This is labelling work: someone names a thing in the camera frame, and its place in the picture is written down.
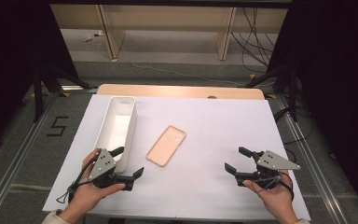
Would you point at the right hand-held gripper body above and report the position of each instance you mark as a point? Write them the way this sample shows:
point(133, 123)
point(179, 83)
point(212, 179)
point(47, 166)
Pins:
point(272, 161)

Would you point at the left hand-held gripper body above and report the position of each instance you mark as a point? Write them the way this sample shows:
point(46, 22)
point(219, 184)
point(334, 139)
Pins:
point(103, 165)

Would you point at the white plastic storage box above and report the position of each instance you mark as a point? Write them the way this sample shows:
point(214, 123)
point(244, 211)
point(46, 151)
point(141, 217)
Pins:
point(118, 124)

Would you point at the beige phone case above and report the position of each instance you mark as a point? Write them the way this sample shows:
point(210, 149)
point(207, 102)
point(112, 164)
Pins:
point(165, 146)

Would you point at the person's right hand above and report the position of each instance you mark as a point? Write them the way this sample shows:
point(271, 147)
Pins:
point(273, 196)

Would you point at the person's left hand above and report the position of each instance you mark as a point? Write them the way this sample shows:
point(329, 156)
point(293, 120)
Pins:
point(85, 194)

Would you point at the white table mat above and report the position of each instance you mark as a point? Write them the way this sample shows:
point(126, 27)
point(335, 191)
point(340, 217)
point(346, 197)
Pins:
point(199, 186)

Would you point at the black tripod stand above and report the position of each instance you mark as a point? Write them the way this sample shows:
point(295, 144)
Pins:
point(292, 90)
point(38, 93)

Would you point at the wooden table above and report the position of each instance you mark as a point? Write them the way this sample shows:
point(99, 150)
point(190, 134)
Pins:
point(180, 91)

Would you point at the black curtain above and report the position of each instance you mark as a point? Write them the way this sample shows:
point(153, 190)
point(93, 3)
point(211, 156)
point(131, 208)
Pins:
point(338, 77)
point(9, 62)

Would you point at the small white floor object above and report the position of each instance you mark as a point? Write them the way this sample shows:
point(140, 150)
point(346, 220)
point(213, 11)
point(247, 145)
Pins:
point(99, 33)
point(87, 38)

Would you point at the wooden shelf unit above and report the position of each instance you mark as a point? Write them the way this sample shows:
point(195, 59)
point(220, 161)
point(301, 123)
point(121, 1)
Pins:
point(167, 18)

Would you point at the metal floor rail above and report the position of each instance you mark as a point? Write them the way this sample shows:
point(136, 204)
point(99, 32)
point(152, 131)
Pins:
point(313, 165)
point(15, 165)

